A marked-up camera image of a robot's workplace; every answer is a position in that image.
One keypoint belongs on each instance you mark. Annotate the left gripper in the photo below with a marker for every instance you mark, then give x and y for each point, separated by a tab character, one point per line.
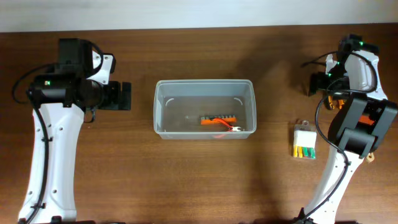
125	95

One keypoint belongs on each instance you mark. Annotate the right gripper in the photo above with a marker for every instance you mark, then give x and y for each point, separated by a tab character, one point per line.
313	84

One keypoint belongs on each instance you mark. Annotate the orange black long-nose pliers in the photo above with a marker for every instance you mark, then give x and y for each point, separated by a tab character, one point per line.
334	102

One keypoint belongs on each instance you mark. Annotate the clear box coloured bits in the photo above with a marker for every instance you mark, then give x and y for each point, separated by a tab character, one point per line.
305	137

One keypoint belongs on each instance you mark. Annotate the orange scraper wooden handle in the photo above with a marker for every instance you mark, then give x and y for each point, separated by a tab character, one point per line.
367	123

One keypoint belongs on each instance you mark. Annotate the clear plastic container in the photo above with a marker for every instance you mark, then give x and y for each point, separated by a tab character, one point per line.
179	105

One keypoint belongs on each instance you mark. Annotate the orange socket bit rail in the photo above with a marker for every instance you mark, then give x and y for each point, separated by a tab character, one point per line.
225	119

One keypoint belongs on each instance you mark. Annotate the red handled small cutters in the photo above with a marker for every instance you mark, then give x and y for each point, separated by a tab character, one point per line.
231	128

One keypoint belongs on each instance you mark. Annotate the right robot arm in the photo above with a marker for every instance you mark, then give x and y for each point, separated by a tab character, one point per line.
359	127

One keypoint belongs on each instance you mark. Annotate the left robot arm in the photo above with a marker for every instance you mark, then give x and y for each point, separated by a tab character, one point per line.
60	95

